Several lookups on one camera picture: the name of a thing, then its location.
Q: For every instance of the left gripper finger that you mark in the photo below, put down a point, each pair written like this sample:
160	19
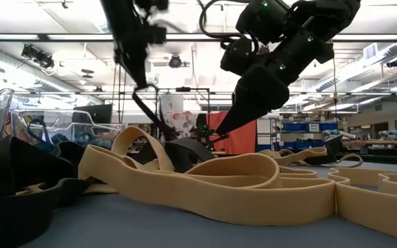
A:
136	74

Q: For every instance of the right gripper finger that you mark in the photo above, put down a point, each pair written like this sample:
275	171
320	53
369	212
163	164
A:
241	113

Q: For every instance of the black thin rubber band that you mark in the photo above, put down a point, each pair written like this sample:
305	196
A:
150	113

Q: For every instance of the dark grey wide rubber band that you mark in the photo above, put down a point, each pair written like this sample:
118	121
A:
184	153

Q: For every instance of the black wide rubber band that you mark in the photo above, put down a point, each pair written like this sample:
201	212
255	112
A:
12	220
319	159
71	155
29	165

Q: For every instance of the dark navy rubber band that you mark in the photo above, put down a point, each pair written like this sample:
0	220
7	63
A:
29	131

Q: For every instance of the black background robot arm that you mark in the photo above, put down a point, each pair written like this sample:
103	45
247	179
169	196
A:
203	132

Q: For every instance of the tan wide rubber band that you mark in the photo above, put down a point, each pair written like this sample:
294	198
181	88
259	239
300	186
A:
129	132
219	203

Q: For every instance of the tan wavy rubber band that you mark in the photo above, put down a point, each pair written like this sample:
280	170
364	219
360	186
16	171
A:
374	210

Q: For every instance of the orange cloth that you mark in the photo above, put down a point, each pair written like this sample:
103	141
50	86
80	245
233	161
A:
243	141

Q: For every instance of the black ceiling spotlight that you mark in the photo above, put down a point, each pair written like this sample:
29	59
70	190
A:
394	63
40	58
175	62

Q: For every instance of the black overhead light bar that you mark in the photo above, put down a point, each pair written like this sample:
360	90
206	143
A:
81	36

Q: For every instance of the black ceiling sensor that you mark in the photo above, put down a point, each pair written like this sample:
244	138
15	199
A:
87	71

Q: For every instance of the blue storage bin shelf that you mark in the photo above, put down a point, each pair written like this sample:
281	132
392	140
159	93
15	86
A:
295	127

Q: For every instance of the black monitor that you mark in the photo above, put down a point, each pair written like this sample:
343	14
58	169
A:
95	113

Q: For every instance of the floral cloth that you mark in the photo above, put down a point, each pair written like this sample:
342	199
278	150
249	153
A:
184	122

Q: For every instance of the white ceiling vent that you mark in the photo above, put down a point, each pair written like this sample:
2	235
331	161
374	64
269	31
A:
371	51

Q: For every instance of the colourful poster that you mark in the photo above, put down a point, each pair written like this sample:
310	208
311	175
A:
19	129

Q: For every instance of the wooden workbench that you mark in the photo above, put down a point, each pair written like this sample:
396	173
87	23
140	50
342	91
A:
391	142

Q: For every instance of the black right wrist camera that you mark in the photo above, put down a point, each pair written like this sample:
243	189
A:
236	56

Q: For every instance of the black stand frame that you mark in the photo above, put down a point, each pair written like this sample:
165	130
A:
183	89

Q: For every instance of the black ceiling rail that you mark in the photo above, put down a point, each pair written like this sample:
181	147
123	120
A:
81	93

